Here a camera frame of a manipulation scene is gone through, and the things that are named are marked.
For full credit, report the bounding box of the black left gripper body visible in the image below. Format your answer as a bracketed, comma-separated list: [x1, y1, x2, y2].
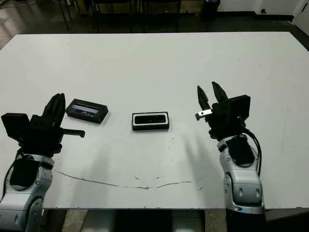
[18, 114, 86, 156]

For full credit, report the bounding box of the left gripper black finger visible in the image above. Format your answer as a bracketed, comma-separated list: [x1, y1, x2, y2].
[43, 93, 59, 125]
[57, 92, 66, 127]

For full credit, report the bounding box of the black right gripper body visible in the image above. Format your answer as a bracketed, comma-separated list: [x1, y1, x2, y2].
[195, 100, 245, 140]

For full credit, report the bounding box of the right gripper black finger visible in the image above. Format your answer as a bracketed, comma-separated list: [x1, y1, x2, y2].
[197, 85, 210, 115]
[211, 81, 230, 105]

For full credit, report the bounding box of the black printed box lid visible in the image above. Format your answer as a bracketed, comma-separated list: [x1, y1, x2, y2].
[65, 98, 110, 125]

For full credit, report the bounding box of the slim black camera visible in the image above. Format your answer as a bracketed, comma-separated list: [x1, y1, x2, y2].
[134, 115, 168, 124]

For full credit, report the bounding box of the black box with white insert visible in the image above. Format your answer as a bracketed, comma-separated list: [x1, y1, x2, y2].
[131, 111, 170, 132]

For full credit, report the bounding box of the black waste bin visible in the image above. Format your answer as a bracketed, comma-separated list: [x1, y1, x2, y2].
[201, 0, 222, 22]

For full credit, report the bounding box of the dark robot torso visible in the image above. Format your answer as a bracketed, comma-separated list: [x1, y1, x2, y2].
[84, 209, 208, 232]

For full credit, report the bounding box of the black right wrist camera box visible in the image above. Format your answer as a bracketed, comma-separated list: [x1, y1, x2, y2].
[229, 95, 251, 121]

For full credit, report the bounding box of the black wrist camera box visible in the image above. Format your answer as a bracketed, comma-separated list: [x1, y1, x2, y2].
[1, 113, 31, 144]
[229, 95, 251, 121]

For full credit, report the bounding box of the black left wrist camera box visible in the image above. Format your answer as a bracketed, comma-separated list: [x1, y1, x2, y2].
[1, 113, 31, 144]

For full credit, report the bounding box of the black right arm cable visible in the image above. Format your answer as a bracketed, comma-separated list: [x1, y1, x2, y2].
[241, 127, 263, 176]

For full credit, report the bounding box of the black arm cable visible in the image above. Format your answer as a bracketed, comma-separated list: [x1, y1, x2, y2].
[1, 152, 20, 196]
[241, 127, 263, 176]

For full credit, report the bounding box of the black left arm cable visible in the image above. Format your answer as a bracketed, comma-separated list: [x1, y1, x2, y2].
[1, 152, 20, 196]

